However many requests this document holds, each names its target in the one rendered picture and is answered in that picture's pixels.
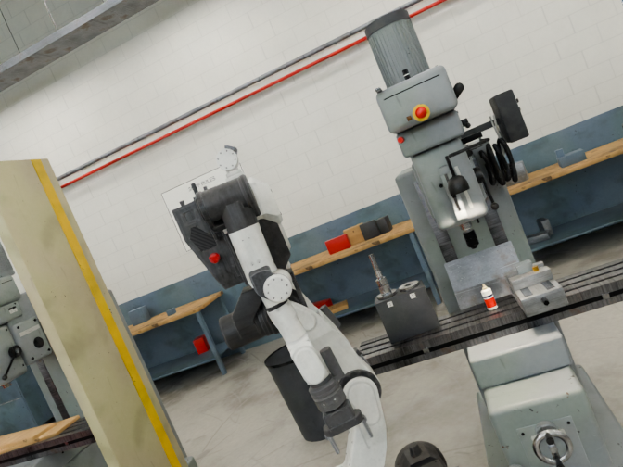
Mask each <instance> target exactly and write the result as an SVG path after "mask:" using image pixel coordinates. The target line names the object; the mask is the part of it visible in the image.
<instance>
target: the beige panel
mask: <svg viewBox="0 0 623 467"><path fill-rule="evenodd" d="M0 238H1V240H2V242H3V244H4V246H5V248H6V251H7V254H8V255H9V257H10V259H11V261H12V263H13V265H14V267H15V270H16V272H17V274H18V276H19V278H20V280H21V282H22V285H23V287H24V289H25V291H26V293H27V295H28V297H29V299H30V301H31V303H32V306H33V308H34V310H35V312H36V314H37V317H38V319H39V321H40V323H41V325H42V326H43V328H44V332H45V334H46V336H47V338H48V340H49V342H50V344H51V346H52V348H53V350H54V352H55V354H56V356H57V359H58V361H59V364H60V366H61V368H62V370H63V372H64V373H65V375H66V377H67V380H68V382H69V384H70V387H71V389H72V391H73V393H74V396H75V397H76V399H77V401H78V403H79V405H80V407H81V409H82V412H83V415H84V417H85V419H86V421H87V422H88V424H89V427H90V429H91V431H92V433H93V435H94V437H95V440H96V443H97V445H98V446H99V448H100V450H101V452H102V454H103V456H104V459H105V461H106V463H107V465H108V467H188V465H187V462H186V460H185V458H184V455H183V452H182V451H181V449H180V447H179V445H178V442H177V440H176V438H175V436H174V434H173V432H172V429H171V427H170V425H169V423H168V420H167V418H166V416H165V414H164V412H163V409H162V407H161V406H160V404H159V401H158V398H157V396H156V394H155V392H154V390H153V387H152V385H151V383H150V382H149V380H148V377H147V375H146V372H145V370H144V368H143V365H142V363H141V361H140V359H139V358H138V355H137V353H136V351H135V349H134V345H133V343H132V341H131V339H130V337H129V335H128V333H127V331H126V329H125V327H124V325H123V322H122V320H121V317H120V315H119V313H118V311H117V309H116V307H115V305H114V302H113V300H112V298H111V296H110V294H109V292H108V289H107V287H106V285H105V283H104V280H103V278H102V276H101V274H100V272H99V269H98V268H97V266H96V264H95V261H94V258H93V256H92V254H91V252H90V250H89V247H88V245H87V244H86V242H85V240H84V237H83V234H82V232H81V230H80V228H79V225H78V223H77V221H76V220H75V218H74V215H73V213H72V211H71V209H70V205H69V203H68V201H67V199H66V197H65V196H64V193H63V191H62V189H61V187H60V185H59V182H58V180H57V177H56V175H55V173H54V171H53V169H52V167H51V165H50V162H49V160H48V159H47V158H39V159H23V160H6V161H0Z"/></svg>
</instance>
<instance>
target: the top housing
mask: <svg viewBox="0 0 623 467"><path fill-rule="evenodd" d="M376 102H377V104H378V106H379V108H380V111H381V113H382V116H383V118H384V121H385V123H386V125H387V127H388V131H389V132H390V133H395V134H398V133H401V132H403V131H405V130H408V129H410V128H412V127H414V126H416V125H418V124H421V123H423V122H425V121H428V120H431V119H433V118H435V117H437V116H439V115H442V114H444V113H446V112H449V111H451V110H454V109H455V108H456V107H457V105H458V100H457V97H456V95H455V92H454V91H453V88H452V85H451V81H450V79H449V76H448V74H447V71H446V69H445V68H444V67H443V66H441V65H437V66H435V67H434V68H432V69H428V70H426V71H424V72H422V73H420V74H417V75H415V76H413V77H412V78H410V79H408V80H405V81H403V82H400V83H398V84H395V85H393V86H391V87H389V88H388V89H385V90H383V91H381V92H379V93H378V94H377V95H376ZM419 104H424V105H426V106H428V108H429V110H430V115H429V117H428V119H427V120H425V121H417V120H416V119H415V118H414V117H413V109H414V108H415V107H416V106H417V105H419ZM410 115H411V117H412V120H409V121H408V120H407V118H406V117H408V116H410Z"/></svg>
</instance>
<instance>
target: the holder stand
mask: <svg viewBox="0 0 623 467"><path fill-rule="evenodd" d="M375 307H376V309H377V311H378V314H379V316H380V319H381V321H382V323H383V325H384V327H385V330H386V332H387V335H388V338H389V341H390V343H391V344H394V343H397V342H400V341H402V340H405V339H407V338H410V337H413V336H416V335H418V334H422V333H425V332H427V331H430V330H433V329H436V328H438V327H440V324H439V320H438V317H437V315H436V312H435V311H434V308H433V306H432V303H431V301H430V298H429V296H428V293H427V291H426V288H425V286H424V284H423V281H422V280H420V281H411V282H409V283H406V284H403V285H401V286H400V287H399V288H398V289H391V292H390V293H389V294H387V295H384V296H381V294H379V295H378V296H377V297H375Z"/></svg>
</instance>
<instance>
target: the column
mask: <svg viewBox="0 0 623 467"><path fill-rule="evenodd" d="M489 143H490V142H486V143H485V144H482V146H481V147H477V148H476V149H473V148H471V149H473V150H472V151H473V155H472V156H471V157H472V159H473V162H474V164H475V167H476V166H478V167H480V170H482V173H483V175H484V176H483V177H484V179H485V181H486V184H487V186H488V188H489V191H490V193H491V195H492V197H493V199H494V202H496V203H498V204H499V208H498V209H497V210H493V209H491V207H490V206H491V201H490V198H489V196H488V193H487V191H486V193H487V194H486V196H487V197H486V199H485V200H486V201H487V203H486V204H487V206H488V213H487V214H486V215H485V216H483V217H481V218H478V219H479V221H480V223H477V219H475V220H472V221H471V222H472V226H471V228H470V229H474V230H475V233H476V235H477V239H478V242H479V244H478V245H477V248H475V249H472V248H471V247H468V246H467V244H466V242H465V240H464V236H463V232H465V231H464V230H461V228H460V226H455V227H453V228H450V229H448V230H441V229H440V228H439V227H438V225H437V223H436V222H435V219H433V218H432V217H431V215H430V213H429V210H428V208H427V205H426V202H425V200H424V197H423V195H422V192H421V190H420V187H419V185H418V182H417V181H416V178H415V176H414V173H413V169H412V167H410V168H408V169H406V170H402V171H401V173H400V174H399V175H398V176H397V177H396V178H395V182H396V185H397V186H398V188H399V191H400V195H401V197H402V200H403V202H404V205H405V207H406V209H407V211H408V214H409V216H410V219H411V221H412V224H413V227H414V229H415V232H416V234H417V237H418V239H419V242H420V244H421V247H422V248H423V251H424V253H425V255H426V259H427V262H428V264H429V267H430V269H431V271H432V273H433V276H434V278H435V281H436V283H437V286H438V288H439V291H440V294H441V296H442V299H443V301H444V304H445V306H446V309H447V311H448V313H449V314H450V313H453V312H455V311H459V310H460V307H459V304H458V302H457V299H456V296H455V294H454V291H453V288H452V285H451V281H450V278H449V275H448V273H447V271H446V268H445V265H444V264H445V263H448V262H450V261H453V260H456V259H460V258H463V257H466V256H468V255H471V254H474V253H477V252H479V251H482V250H485V249H487V248H490V247H493V246H497V245H500V244H503V243H505V242H508V241H511V242H512V244H513V247H514V249H515V253H516V254H517V257H518V259H519V261H520V262H521V261H524V260H527V259H530V260H531V261H532V264H533V263H536V261H535V259H534V257H533V254H532V251H531V249H530V246H529V244H528V240H527V238H526V235H525V233H524V230H523V227H522V225H521V222H520V220H519V218H518V215H517V213H516V210H515V206H514V203H513V201H512V198H511V197H510V194H509V191H508V189H507V186H506V185H504V186H502V185H500V184H499V183H498V181H497V180H496V184H495V185H491V184H490V180H489V177H488V173H487V171H486V168H485V165H484V164H485V161H484V159H483V158H481V157H480V155H479V154H478V152H479V150H483V151H484V152H485V154H486V155H487V151H486V144H489ZM554 324H555V326H556V327H557V329H558V330H559V332H560V333H561V335H562V336H563V338H564V340H565V343H566V347H567V349H568V352H569V355H570V357H571V359H572V364H571V365H570V367H571V368H572V370H573V372H574V373H575V375H576V376H577V377H578V380H579V381H580V383H581V385H582V386H583V383H582V382H581V379H580V376H579V372H578V370H577V367H576V364H575V362H574V360H573V358H572V355H571V352H570V350H569V347H568V345H567V342H566V339H565V336H564V334H563V331H562V328H561V326H560V323H559V321H556V322H554ZM583 388H584V386H583ZM584 390H585V388H584Z"/></svg>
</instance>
